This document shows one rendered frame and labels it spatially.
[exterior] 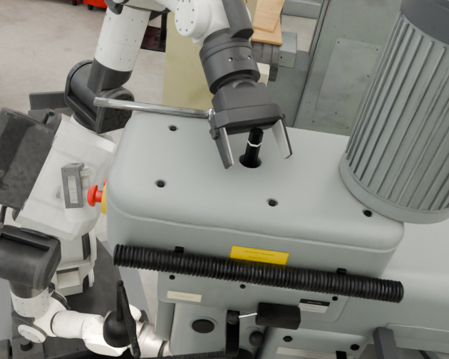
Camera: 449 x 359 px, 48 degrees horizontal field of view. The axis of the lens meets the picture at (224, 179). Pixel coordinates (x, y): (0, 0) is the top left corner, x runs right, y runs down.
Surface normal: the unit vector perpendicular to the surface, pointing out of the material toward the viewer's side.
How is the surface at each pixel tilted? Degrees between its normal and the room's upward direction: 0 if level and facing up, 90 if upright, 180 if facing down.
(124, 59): 91
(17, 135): 58
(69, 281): 27
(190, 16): 77
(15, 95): 0
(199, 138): 0
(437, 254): 0
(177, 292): 90
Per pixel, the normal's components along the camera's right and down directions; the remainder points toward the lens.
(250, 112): 0.33, -0.32
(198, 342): -0.05, 0.65
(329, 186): 0.15, -0.74
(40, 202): 0.36, 0.16
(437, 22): -0.82, 0.28
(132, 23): 0.52, 0.63
